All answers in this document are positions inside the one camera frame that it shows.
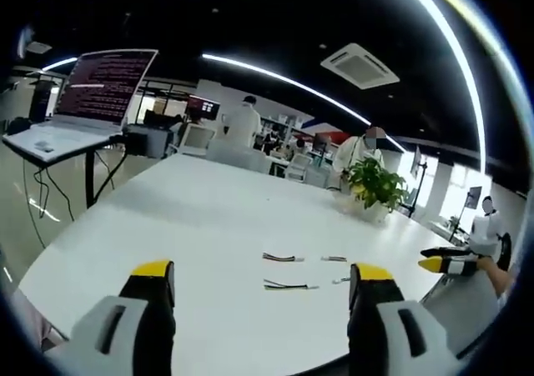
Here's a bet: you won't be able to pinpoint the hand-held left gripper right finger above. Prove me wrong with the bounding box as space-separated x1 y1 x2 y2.
347 262 466 376

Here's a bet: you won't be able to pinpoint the black laptop stand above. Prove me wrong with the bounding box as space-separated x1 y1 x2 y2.
81 133 128 210

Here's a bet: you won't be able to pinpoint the green potted plant white pot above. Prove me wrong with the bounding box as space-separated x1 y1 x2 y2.
346 156 412 223

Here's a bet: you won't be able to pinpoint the person's pinkish clothing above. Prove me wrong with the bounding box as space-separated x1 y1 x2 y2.
11 287 68 354

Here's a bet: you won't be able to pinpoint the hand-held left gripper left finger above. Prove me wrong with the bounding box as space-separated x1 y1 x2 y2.
44 259 177 376

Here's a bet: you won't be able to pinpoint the multicolour wired JST connector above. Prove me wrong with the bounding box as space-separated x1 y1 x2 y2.
262 278 320 292
261 251 309 264

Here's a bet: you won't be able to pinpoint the black hanging cables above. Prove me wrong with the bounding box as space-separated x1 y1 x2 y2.
23 148 116 248

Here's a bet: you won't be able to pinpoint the long ceiling light strip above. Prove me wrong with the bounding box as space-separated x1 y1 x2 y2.
201 52 373 128

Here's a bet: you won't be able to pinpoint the ceiling air conditioner vent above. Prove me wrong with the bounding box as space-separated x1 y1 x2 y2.
320 42 402 90

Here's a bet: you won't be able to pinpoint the white chair with slats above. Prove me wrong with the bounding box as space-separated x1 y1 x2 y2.
286 153 310 182

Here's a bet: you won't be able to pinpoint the black stand with screen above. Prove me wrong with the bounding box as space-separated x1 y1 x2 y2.
448 185 484 243

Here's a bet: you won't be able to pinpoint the black tripod stand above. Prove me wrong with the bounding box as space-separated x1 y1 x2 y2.
406 145 431 219

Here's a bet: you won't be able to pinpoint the dark grey box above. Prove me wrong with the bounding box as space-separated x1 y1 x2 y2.
123 123 171 159

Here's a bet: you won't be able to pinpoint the white office chair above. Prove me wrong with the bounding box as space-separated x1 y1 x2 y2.
178 123 219 157

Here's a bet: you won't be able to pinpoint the dark wall monitor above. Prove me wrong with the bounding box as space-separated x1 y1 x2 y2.
186 95 222 122

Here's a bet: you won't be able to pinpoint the open white laptop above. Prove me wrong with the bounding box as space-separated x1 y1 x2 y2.
2 48 160 165

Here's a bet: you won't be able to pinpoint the person's right hand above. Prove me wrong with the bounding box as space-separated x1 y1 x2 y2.
478 259 516 297

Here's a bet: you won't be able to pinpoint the black floor sign stand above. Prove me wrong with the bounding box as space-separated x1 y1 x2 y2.
28 77 58 122

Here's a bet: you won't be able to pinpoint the curved bright ceiling light strip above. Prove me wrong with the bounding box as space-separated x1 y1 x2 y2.
394 0 491 181

